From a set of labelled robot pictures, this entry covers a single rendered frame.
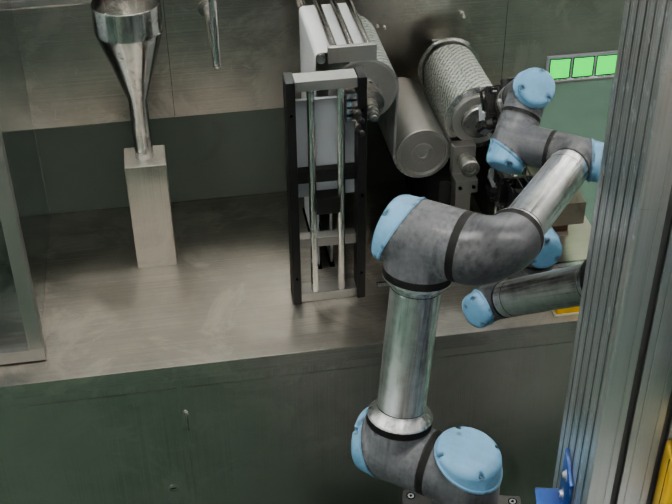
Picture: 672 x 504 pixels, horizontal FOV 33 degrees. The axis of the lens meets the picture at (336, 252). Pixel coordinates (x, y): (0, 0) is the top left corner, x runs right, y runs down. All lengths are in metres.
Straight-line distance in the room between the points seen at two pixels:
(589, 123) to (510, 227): 3.36
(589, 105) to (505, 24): 2.52
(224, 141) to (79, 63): 0.39
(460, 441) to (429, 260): 0.36
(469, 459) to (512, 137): 0.60
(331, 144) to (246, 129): 0.49
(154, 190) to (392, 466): 0.88
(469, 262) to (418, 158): 0.77
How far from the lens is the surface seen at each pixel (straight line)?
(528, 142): 2.11
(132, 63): 2.36
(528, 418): 2.69
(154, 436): 2.53
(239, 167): 2.82
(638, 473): 1.47
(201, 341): 2.41
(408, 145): 2.47
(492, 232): 1.76
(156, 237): 2.59
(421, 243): 1.77
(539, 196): 1.90
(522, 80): 2.12
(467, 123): 2.46
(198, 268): 2.62
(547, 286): 2.14
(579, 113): 5.19
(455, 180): 2.47
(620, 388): 1.37
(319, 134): 2.30
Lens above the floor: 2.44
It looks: 36 degrees down
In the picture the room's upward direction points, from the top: 1 degrees counter-clockwise
